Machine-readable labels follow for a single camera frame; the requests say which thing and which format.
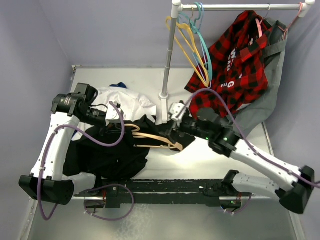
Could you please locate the black button shirt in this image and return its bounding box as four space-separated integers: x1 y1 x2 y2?
63 123 196 181

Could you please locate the beige wooden hanger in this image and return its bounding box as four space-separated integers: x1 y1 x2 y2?
124 123 184 152

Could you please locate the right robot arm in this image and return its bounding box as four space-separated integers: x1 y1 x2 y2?
168 102 315 215

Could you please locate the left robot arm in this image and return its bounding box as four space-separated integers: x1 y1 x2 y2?
18 83 124 205

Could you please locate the white shirt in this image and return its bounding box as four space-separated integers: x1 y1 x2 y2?
72 86 158 141

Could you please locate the yellow hanger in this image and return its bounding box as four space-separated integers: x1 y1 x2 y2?
163 16 213 88

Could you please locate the grey shirt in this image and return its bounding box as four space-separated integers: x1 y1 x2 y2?
233 17 288 137

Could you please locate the red black plaid shirt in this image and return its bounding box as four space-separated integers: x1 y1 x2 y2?
189 10 272 118

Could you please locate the teal hanger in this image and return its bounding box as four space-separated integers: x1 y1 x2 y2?
176 2 213 86

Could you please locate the light blue hanger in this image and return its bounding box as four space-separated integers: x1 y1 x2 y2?
189 2 213 89

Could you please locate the pink hanger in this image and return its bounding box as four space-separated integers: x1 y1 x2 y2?
278 2 303 40
248 18 263 46

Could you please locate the blue garment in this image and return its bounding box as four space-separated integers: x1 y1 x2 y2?
109 82 128 89

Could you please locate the metal clothes rack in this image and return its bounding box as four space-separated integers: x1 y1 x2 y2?
159 0 316 123

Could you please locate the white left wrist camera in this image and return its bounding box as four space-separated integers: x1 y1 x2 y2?
105 101 124 125

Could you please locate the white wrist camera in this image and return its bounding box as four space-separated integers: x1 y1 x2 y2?
105 101 124 125
168 101 187 124

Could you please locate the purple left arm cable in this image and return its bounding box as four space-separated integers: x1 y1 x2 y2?
36 100 126 222

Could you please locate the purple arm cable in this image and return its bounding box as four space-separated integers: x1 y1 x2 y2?
175 87 320 189
36 100 126 222

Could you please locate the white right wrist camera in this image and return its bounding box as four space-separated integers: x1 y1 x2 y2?
168 101 187 124

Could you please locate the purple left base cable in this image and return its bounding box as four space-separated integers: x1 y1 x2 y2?
83 183 136 222

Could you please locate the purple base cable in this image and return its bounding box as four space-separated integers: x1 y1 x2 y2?
83 183 136 222
223 192 253 217

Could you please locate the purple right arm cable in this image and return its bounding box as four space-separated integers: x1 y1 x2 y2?
175 87 320 189

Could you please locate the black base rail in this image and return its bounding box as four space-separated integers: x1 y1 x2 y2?
73 179 251 208

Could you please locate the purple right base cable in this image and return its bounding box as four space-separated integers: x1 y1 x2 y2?
223 192 253 217

